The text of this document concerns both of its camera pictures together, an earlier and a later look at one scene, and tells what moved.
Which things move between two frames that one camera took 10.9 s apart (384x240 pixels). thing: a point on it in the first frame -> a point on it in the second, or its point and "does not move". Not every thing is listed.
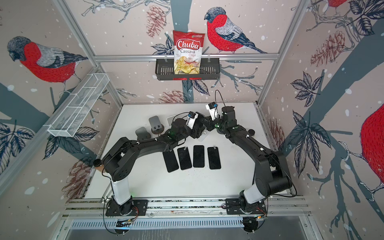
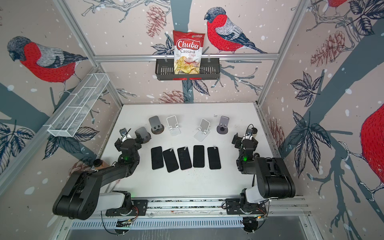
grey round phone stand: (157, 128) does not move
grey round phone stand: (142, 134) does not move
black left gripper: (199, 132) -> (118, 145)
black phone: (214, 158) does not move
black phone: (198, 156) does not move
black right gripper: (208, 121) -> (238, 140)
